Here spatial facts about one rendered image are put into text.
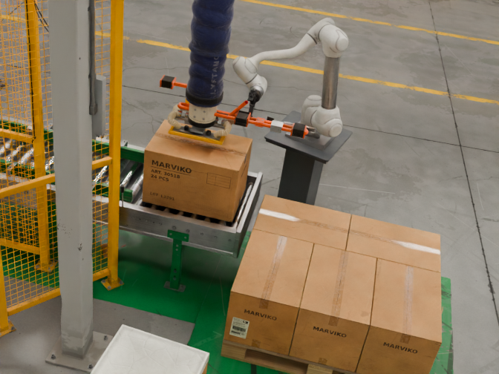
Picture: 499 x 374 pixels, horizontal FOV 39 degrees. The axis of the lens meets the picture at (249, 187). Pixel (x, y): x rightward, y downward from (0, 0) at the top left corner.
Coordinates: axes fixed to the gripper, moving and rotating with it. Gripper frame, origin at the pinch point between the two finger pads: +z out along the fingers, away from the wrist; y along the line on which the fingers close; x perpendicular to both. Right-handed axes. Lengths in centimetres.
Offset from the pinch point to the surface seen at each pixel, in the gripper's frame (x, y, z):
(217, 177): 9.0, 31.4, 35.1
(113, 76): 66, -37, 60
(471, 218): -180, 121, -111
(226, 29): 16, -58, 19
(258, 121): -9.2, -2.1, 15.8
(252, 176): -6, 59, -14
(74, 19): 59, -95, 124
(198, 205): 19, 56, 35
